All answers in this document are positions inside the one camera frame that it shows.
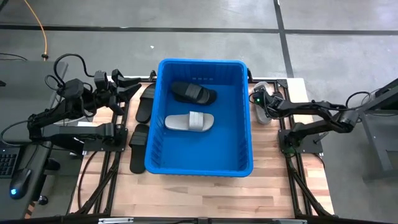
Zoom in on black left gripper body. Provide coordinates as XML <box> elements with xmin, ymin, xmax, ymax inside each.
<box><xmin>93</xmin><ymin>86</ymin><xmax>125</xmax><ymax>116</ymax></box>

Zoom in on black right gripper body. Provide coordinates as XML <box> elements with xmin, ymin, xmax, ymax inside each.
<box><xmin>262</xmin><ymin>91</ymin><xmax>285</xmax><ymax>119</ymax></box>

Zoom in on grey slide sandal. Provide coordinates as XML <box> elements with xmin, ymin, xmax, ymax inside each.
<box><xmin>164</xmin><ymin>111</ymin><xmax>215</xmax><ymax>133</ymax></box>
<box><xmin>254</xmin><ymin>81</ymin><xmax>284</xmax><ymax>126</ymax></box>

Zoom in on black slide sandal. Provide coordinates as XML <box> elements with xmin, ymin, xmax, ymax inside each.
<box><xmin>170</xmin><ymin>81</ymin><xmax>218</xmax><ymax>106</ymax></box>
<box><xmin>135</xmin><ymin>82</ymin><xmax>157</xmax><ymax>124</ymax></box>
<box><xmin>128</xmin><ymin>123</ymin><xmax>150</xmax><ymax>174</ymax></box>

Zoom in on blue plastic bin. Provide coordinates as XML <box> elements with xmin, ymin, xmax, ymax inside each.
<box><xmin>144</xmin><ymin>58</ymin><xmax>254</xmax><ymax>178</ymax></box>

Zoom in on dark grey metal table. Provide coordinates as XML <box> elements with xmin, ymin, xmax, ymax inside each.
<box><xmin>343</xmin><ymin>77</ymin><xmax>398</xmax><ymax>182</ymax></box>

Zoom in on black keyboard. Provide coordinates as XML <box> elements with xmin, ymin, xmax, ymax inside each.
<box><xmin>0</xmin><ymin>147</ymin><xmax>21</xmax><ymax>179</ymax></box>

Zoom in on black computer mouse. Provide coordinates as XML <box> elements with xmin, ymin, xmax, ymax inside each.
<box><xmin>9</xmin><ymin>167</ymin><xmax>32</xmax><ymax>200</ymax></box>

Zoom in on dark grey desk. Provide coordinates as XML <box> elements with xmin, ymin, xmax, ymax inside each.
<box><xmin>0</xmin><ymin>136</ymin><xmax>85</xmax><ymax>220</ymax></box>

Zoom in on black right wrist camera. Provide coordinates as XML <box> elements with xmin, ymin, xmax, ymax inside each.
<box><xmin>253</xmin><ymin>86</ymin><xmax>267</xmax><ymax>105</ymax></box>

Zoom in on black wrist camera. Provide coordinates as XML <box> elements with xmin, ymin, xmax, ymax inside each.
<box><xmin>253</xmin><ymin>86</ymin><xmax>267</xmax><ymax>105</ymax></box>
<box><xmin>93</xmin><ymin>70</ymin><xmax>109</xmax><ymax>91</ymax></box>

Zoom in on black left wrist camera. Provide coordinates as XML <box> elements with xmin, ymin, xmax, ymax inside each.
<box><xmin>93</xmin><ymin>70</ymin><xmax>109</xmax><ymax>91</ymax></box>

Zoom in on black aluminium frame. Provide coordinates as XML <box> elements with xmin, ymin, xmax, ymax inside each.
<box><xmin>70</xmin><ymin>70</ymin><xmax>333</xmax><ymax>218</ymax></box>

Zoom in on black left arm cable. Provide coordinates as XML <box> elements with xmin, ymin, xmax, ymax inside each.
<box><xmin>53</xmin><ymin>53</ymin><xmax>96</xmax><ymax>91</ymax></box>

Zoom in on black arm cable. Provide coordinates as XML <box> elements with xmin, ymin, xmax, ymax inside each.
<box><xmin>345</xmin><ymin>91</ymin><xmax>373</xmax><ymax>110</ymax></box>
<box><xmin>53</xmin><ymin>53</ymin><xmax>96</xmax><ymax>91</ymax></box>

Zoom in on orange cable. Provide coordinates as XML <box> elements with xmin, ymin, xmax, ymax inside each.
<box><xmin>23</xmin><ymin>0</ymin><xmax>49</xmax><ymax>57</ymax></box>

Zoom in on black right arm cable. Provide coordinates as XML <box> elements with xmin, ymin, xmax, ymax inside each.
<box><xmin>345</xmin><ymin>91</ymin><xmax>373</xmax><ymax>110</ymax></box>

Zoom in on black cable under table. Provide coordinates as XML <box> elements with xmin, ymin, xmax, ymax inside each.
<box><xmin>77</xmin><ymin>151</ymin><xmax>98</xmax><ymax>210</ymax></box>

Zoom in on thin black floor cable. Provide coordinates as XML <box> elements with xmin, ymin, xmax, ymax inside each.
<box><xmin>0</xmin><ymin>52</ymin><xmax>28</xmax><ymax>62</ymax></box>

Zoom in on silver bracket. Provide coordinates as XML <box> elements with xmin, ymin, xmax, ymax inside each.
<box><xmin>98</xmin><ymin>217</ymin><xmax>135</xmax><ymax>224</ymax></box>

